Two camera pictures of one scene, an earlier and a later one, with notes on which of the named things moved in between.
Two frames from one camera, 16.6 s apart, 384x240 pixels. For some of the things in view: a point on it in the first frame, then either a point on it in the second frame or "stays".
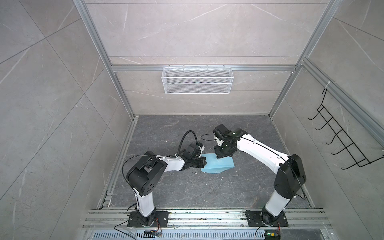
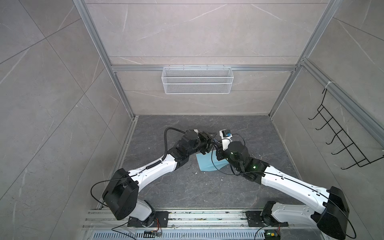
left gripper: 204,162 -> 207,140
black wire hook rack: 360,159 stays
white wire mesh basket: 197,80 stays
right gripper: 218,154 stays
